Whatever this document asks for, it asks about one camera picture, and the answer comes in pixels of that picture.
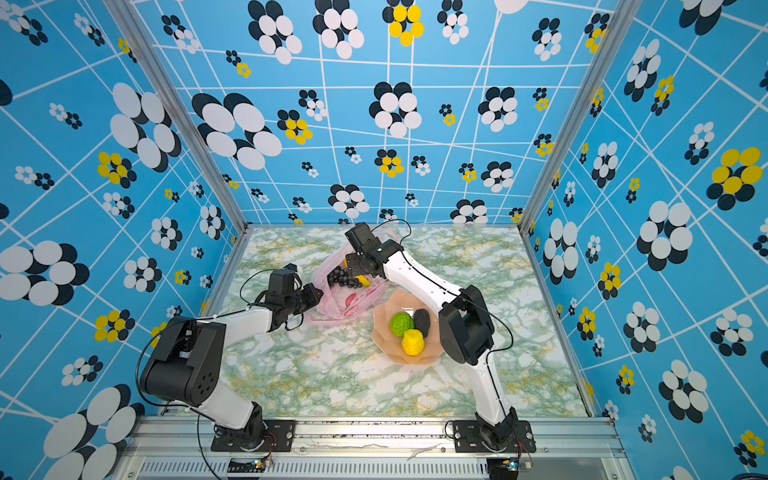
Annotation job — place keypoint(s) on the right aluminium corner post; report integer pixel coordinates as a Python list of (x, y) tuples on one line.
[(620, 23)]

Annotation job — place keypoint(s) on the dark fake avocado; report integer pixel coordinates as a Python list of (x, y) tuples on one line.
[(422, 321)]

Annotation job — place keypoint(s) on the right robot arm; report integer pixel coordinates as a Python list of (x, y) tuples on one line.
[(465, 327)]

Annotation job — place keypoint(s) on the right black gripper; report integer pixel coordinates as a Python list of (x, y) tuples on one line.
[(353, 264)]

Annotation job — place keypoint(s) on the pink plastic bag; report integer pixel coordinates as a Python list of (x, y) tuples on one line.
[(345, 297)]

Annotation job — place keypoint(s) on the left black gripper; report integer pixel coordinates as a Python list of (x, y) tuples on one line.
[(309, 292)]

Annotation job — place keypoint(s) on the green circuit board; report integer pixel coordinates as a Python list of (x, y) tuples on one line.
[(499, 468), (248, 465)]

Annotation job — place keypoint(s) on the right green circuit board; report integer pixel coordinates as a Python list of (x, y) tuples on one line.
[(499, 468)]

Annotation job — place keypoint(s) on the black fake grapes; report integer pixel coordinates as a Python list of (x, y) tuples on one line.
[(341, 277)]

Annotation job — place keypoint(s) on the aluminium corner post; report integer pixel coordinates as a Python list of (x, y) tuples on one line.
[(620, 23), (128, 22)]

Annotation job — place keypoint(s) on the green fake lime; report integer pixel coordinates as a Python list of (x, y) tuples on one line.
[(400, 323)]

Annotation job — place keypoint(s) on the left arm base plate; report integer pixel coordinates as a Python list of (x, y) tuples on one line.
[(262, 436)]

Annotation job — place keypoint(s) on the pink scalloped plastic plate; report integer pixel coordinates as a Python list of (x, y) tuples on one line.
[(390, 345)]

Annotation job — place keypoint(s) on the yellow fake banana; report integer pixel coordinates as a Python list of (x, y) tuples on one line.
[(361, 281)]

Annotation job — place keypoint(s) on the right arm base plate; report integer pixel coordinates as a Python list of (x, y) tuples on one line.
[(475, 436)]

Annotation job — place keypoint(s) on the yellow fake lemon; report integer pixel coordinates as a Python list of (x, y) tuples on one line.
[(413, 343)]

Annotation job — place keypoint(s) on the left aluminium corner post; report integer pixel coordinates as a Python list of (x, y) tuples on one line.
[(128, 22)]

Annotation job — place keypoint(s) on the left green circuit board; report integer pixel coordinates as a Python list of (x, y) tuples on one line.
[(248, 465)]

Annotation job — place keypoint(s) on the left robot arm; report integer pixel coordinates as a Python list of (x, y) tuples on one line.
[(185, 365)]

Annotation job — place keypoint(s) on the aluminium front rail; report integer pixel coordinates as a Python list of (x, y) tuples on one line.
[(374, 448)]

